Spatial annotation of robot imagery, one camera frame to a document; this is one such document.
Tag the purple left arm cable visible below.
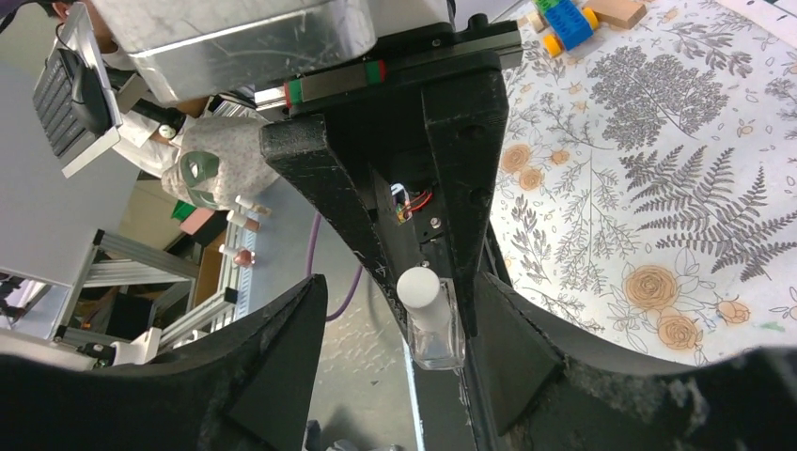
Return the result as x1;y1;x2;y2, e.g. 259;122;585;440
305;211;364;323

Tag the wooden block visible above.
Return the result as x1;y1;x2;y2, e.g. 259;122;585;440
585;0;648;30

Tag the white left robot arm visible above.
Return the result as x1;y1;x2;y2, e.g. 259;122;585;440
96;1;523;336

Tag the floral tablecloth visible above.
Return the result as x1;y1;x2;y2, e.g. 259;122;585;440
492;1;796;365

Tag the blue yellow toy car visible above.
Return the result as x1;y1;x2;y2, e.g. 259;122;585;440
533;0;600;57

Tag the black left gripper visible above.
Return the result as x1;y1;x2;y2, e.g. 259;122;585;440
260;14;523;336

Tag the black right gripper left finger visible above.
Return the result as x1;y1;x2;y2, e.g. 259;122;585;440
1;274;328;450

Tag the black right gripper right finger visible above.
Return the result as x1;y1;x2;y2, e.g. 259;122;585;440
475;272;796;450

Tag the clear nail polish bottle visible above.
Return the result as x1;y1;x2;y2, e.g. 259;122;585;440
397;267;466;370

